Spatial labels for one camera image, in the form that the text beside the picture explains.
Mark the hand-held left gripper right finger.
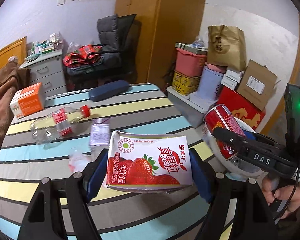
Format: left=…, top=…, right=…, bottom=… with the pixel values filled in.
left=189, top=148, right=277, bottom=240

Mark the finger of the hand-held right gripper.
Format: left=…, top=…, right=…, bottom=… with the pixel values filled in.
left=241, top=129, right=284, bottom=147
left=212, top=127, right=250, bottom=153

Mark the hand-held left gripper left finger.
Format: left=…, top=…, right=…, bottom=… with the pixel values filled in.
left=17, top=148, right=110, bottom=240

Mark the white bin with liner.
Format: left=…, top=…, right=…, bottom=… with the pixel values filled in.
left=204, top=119, right=264, bottom=180

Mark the red drink can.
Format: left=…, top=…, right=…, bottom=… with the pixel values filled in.
left=205, top=104, right=248, bottom=159

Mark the strawberry milk carton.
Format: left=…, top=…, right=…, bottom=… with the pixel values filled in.
left=106, top=130, right=193, bottom=193

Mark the person's right hand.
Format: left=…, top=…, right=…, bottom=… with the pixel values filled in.
left=261, top=174, right=300, bottom=220

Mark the clear crumpled plastic wrapper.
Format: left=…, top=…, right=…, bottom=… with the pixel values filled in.
left=67, top=149, right=93, bottom=173

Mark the red gift box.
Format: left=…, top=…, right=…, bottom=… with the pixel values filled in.
left=216, top=86, right=265, bottom=130

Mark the white plastic storage box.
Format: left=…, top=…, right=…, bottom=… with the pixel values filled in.
left=166, top=86, right=218, bottom=128

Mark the flattened cardboard box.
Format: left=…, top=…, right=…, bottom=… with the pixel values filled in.
left=236, top=60, right=278, bottom=110

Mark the lilac cylinder box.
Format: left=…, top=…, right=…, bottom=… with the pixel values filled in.
left=197, top=65, right=225, bottom=100

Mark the stack of white boxes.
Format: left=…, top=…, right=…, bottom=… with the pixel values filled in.
left=221, top=69, right=244, bottom=90

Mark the clear plastic bottle red cap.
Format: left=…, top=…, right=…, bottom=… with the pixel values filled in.
left=30, top=105, right=90, bottom=145

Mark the yellow printed box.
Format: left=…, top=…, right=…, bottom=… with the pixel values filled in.
left=172, top=70, right=200, bottom=95

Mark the pink plastic storage bin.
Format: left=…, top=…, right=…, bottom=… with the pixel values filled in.
left=175, top=47, right=207, bottom=77

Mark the brown paper bag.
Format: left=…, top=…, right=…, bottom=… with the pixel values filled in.
left=207, top=25, right=247, bottom=72

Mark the dark blue glasses case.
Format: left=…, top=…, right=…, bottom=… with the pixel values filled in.
left=88, top=80, right=129, bottom=102

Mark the striped flat box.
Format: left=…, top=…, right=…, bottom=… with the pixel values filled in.
left=175, top=42, right=207, bottom=54

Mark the plastic bag of bottles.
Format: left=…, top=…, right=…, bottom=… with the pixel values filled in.
left=191, top=35, right=209, bottom=48

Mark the orange and white box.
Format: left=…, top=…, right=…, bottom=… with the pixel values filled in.
left=9, top=82, right=46, bottom=119

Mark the grey nightstand cabinet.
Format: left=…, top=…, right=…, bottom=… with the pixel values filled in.
left=19, top=49, right=67, bottom=95

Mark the wooden wardrobe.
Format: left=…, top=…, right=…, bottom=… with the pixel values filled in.
left=114, top=0, right=208, bottom=90

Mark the red patterned bag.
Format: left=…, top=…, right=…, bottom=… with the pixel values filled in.
left=62, top=44, right=100, bottom=68

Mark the brown blanket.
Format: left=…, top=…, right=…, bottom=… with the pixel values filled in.
left=0, top=61, right=32, bottom=140

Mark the clear plastic bag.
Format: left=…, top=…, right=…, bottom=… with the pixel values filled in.
left=66, top=41, right=82, bottom=55

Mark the pile of medicine boxes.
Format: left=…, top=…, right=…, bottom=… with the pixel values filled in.
left=27, top=32, right=64, bottom=58

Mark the grey cushioned chair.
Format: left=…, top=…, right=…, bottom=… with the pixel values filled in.
left=65, top=14, right=142, bottom=90

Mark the wooden bed headboard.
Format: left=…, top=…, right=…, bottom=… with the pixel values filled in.
left=0, top=36, right=27, bottom=68

